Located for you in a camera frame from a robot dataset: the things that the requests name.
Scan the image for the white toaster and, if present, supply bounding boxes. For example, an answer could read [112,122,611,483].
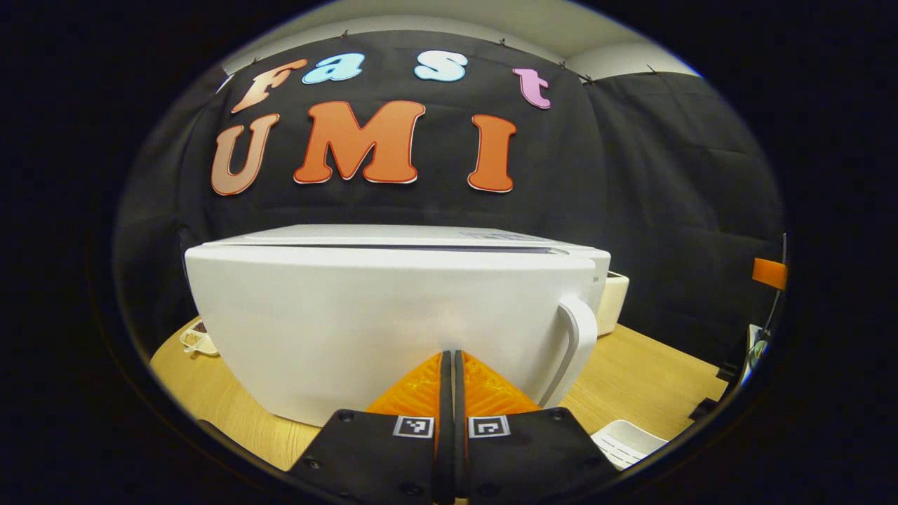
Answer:
[595,271,631,337]

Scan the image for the small white side table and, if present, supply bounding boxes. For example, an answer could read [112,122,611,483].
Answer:
[744,323,772,385]

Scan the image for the white rectangular dish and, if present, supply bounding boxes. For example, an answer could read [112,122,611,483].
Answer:
[591,419,669,471]

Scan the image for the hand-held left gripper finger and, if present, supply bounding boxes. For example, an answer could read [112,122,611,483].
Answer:
[288,351,453,504]
[454,349,622,504]

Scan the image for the white microwave oven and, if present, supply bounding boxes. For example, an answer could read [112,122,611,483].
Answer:
[184,224,612,427]

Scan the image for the white divided condiment plate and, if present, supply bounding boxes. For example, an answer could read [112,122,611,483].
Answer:
[179,321,220,357]

